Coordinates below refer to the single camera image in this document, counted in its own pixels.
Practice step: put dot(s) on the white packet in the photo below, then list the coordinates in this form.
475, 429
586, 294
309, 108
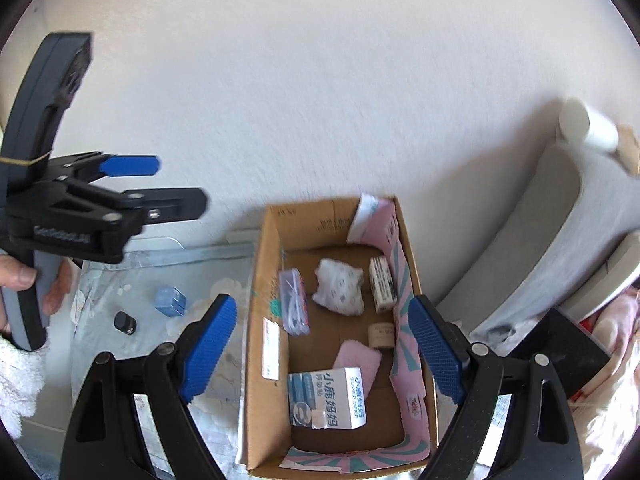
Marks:
340, 287

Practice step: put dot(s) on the pink fluffy cloth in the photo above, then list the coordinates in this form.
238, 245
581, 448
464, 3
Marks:
362, 360

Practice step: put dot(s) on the pink blanket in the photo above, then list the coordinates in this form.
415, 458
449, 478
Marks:
610, 410

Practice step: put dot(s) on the pink striped cardboard box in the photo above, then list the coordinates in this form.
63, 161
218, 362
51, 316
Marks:
265, 260

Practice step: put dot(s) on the black flat object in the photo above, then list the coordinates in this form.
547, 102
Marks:
565, 350

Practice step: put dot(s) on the white and blue carton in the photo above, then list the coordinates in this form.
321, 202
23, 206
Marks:
327, 400

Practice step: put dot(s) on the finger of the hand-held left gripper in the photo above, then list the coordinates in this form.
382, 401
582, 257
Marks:
130, 165
170, 205

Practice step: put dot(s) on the clear plastic packet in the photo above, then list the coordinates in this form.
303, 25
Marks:
294, 300

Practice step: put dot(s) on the floral bed sheet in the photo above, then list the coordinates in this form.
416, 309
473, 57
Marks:
150, 285

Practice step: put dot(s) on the white cushion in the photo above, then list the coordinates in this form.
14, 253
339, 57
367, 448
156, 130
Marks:
610, 280

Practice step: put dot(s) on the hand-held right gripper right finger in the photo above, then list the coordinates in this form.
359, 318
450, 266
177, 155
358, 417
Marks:
432, 347

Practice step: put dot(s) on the small blue box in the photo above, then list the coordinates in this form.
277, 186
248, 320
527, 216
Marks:
171, 301

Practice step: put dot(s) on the white cup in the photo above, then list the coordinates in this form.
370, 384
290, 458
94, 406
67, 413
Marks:
587, 125

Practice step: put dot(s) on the brown tape roll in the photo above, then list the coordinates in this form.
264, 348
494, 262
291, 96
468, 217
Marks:
381, 335

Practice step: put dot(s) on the small white patterned box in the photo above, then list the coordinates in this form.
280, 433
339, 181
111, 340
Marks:
382, 282

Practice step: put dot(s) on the brown crumpled paper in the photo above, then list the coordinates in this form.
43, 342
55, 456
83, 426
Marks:
629, 150

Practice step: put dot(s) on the grey cushion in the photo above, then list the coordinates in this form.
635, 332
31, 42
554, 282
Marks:
550, 220

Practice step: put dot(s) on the small black cylinder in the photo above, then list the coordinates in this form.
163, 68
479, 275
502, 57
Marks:
125, 322

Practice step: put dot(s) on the person's left hand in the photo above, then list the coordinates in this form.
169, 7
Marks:
17, 276

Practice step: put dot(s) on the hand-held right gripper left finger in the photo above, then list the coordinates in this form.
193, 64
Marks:
210, 347

